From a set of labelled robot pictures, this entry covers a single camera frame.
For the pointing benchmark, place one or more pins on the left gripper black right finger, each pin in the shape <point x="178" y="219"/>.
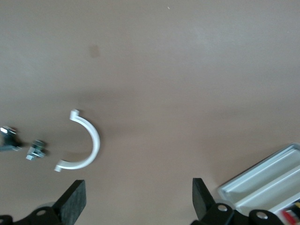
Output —
<point x="202" y="201"/>

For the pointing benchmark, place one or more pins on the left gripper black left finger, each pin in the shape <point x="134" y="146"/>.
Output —
<point x="72" y="201"/>

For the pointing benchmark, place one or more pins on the white scoop drawer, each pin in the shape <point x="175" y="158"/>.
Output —
<point x="257" y="185"/>

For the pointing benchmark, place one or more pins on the metal bolt with nut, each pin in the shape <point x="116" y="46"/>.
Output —
<point x="36" y="150"/>
<point x="8" y="138"/>

